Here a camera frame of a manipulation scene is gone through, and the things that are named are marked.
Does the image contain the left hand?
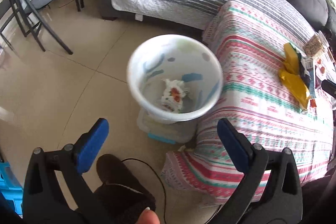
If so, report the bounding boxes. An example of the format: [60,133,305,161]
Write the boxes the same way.
[135,207,160,224]

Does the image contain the white plastic trash bin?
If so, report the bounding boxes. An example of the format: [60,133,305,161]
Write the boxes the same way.
[126,34,223,124]

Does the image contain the patterned red green tablecloth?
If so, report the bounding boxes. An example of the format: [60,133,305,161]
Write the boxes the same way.
[162,1,333,203]

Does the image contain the clear jar of nuts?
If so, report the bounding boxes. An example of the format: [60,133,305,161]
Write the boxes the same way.
[303,34,324,59]

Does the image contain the black cable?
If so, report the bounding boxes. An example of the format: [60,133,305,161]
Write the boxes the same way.
[120,157,168,224]

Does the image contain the white paper trash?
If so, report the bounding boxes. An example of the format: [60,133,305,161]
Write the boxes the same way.
[161,79,189,113]

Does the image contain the clear storage box blue latch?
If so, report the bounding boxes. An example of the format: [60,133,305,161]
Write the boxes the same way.
[137,109,198,144]

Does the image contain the yellow crumpled snack bag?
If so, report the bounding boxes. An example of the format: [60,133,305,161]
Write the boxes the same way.
[278,43,310,110]

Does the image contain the dark brown slipper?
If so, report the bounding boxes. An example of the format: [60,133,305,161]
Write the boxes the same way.
[94,154,156,223]

